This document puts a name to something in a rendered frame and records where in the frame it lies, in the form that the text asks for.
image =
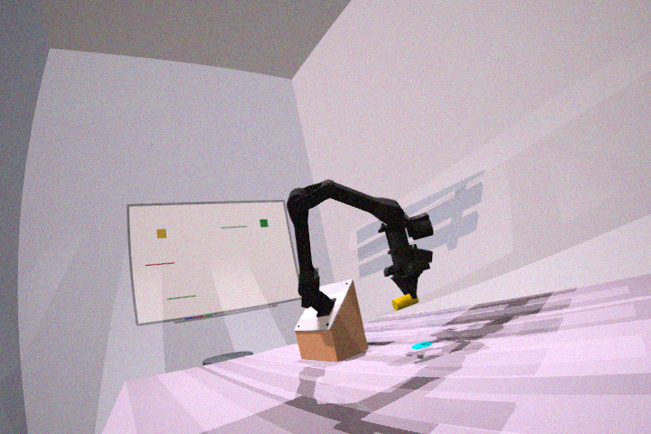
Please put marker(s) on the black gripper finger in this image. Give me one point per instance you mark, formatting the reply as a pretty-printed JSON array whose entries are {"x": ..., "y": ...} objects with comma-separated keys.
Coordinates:
[
  {"x": 411, "y": 283},
  {"x": 399, "y": 283}
]

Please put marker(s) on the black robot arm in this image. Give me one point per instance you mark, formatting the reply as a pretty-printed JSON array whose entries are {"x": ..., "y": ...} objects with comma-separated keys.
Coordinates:
[{"x": 300, "y": 200}]

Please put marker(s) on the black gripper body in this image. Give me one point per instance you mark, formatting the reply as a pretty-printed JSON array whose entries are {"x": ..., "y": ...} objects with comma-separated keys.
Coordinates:
[{"x": 403, "y": 264}]

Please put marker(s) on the yellow cylinder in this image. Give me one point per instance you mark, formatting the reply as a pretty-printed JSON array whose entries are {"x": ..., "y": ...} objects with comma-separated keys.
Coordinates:
[{"x": 405, "y": 301}]

